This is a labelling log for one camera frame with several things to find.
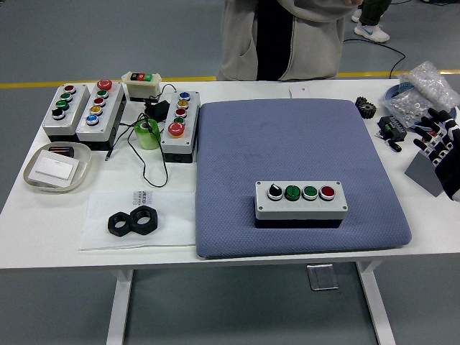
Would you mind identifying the four-button grey control box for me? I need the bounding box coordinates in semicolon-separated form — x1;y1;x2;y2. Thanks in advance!
42;83;91;143

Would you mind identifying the large black hex nut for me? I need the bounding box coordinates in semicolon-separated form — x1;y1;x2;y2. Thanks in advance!
129;204;160;235

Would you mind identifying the white shallow tray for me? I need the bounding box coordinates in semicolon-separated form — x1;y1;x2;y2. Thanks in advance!
23;142;93;193

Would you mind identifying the cream switch box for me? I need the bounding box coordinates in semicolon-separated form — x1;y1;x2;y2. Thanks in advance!
121;70;163;103

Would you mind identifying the blue round plate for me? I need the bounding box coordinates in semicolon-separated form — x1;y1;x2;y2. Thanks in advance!
384;84;459;130

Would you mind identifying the small black hex nut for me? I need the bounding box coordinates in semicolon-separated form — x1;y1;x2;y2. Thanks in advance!
107;211;136;237

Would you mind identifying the white wall switch panel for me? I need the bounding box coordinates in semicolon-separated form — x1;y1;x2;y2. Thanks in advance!
29;149;81;188

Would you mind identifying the white table leg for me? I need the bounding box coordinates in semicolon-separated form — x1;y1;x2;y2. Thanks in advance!
106;269;134;345
355;261;396;345

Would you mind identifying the five-button box, green beside mushroom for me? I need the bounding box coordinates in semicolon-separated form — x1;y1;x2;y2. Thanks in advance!
160;90;201;165

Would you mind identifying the black floor cable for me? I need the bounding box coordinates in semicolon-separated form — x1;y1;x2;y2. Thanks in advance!
343;35;407;78

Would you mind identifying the black power adapter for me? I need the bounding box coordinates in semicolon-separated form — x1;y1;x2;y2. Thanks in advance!
144;100;170;121

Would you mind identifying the grey block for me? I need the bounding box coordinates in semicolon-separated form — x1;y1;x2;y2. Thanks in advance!
404;150;445;198

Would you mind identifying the dark red small box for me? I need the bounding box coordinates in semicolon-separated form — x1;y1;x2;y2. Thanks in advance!
48;145;75;158

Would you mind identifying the bubble wrap bag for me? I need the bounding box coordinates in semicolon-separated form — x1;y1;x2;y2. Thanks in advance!
397;61;460;116

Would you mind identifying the blue-grey padded mat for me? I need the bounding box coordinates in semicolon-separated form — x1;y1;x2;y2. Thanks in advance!
195;98;413;259

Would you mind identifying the person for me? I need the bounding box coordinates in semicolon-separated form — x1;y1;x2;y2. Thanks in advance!
351;0;392;44
215;0;364;82

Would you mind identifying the black terminal module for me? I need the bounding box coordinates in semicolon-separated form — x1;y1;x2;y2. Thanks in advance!
376;114;408;142

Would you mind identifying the clear bag of washers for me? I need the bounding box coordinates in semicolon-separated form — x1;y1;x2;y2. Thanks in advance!
382;88;441;129

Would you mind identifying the five-button box, blue button at end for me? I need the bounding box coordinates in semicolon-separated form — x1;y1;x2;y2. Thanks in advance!
75;78;127;151

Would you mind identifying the black gear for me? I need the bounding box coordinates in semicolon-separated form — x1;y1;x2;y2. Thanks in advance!
354;96;377;119

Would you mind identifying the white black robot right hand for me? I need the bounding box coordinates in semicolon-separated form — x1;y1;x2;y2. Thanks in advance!
413;106;460;201

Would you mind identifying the thin black cable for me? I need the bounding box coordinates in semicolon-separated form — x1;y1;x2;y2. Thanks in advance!
105;83;177;188

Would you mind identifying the metal bracket under table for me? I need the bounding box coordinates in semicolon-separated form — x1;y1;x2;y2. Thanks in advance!
306;264;340;291

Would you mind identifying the four-button box with knob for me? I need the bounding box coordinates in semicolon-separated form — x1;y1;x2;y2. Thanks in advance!
254;180;349;230

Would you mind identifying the clear plastic bag sheet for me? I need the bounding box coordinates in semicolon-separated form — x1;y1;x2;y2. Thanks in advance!
78;190;198;252

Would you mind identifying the green tape roll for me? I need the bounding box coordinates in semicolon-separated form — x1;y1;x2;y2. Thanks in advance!
134;119;161;150

